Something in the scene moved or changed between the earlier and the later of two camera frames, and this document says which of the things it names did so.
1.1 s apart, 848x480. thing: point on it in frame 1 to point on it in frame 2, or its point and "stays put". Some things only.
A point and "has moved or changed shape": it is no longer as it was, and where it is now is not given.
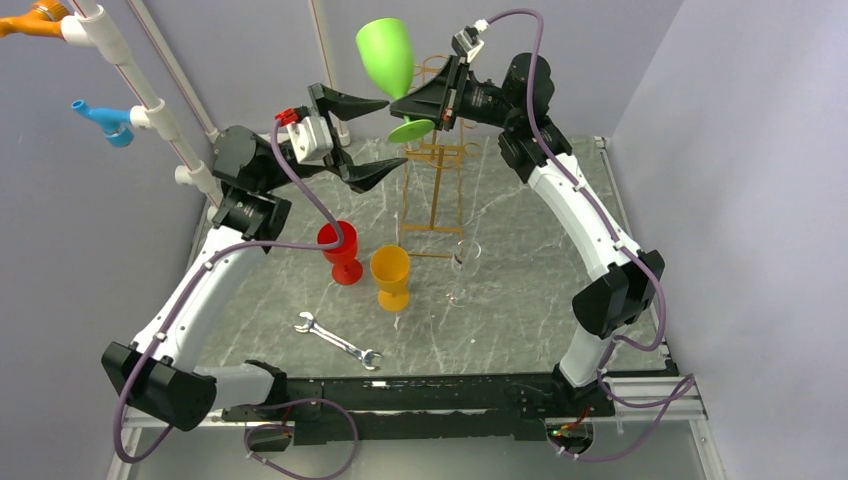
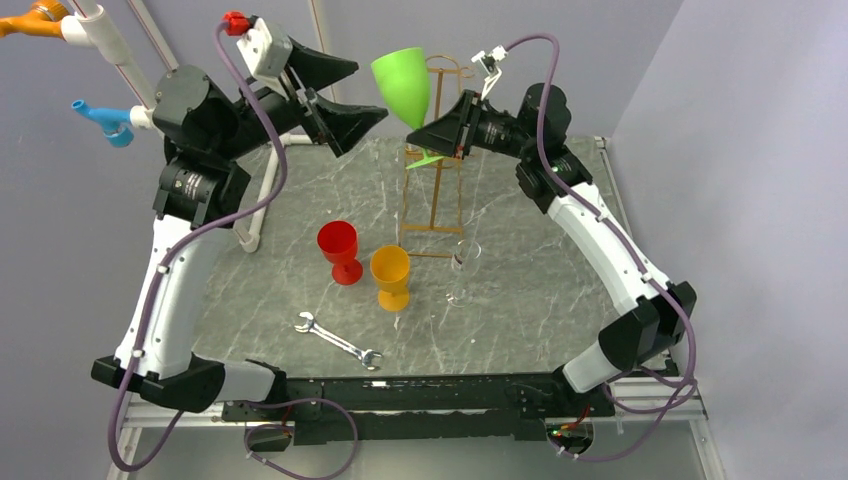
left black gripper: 342,107 to 341,125
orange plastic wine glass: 390,266 stays put
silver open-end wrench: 328,335 stays put
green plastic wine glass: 387,47 has moved or changed shape
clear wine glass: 465,262 stays put
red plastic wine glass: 346,268 stays put
